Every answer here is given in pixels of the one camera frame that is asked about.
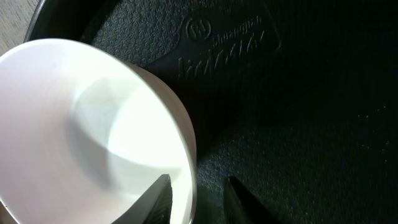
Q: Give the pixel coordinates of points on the pink small bowl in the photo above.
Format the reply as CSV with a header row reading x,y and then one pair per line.
x,y
84,135

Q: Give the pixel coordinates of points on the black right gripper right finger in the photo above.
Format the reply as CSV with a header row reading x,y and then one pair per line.
x,y
242,207

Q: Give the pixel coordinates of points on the black round tray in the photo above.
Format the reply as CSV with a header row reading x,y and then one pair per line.
x,y
295,100

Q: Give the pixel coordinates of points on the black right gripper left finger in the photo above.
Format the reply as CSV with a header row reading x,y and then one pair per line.
x,y
154,206

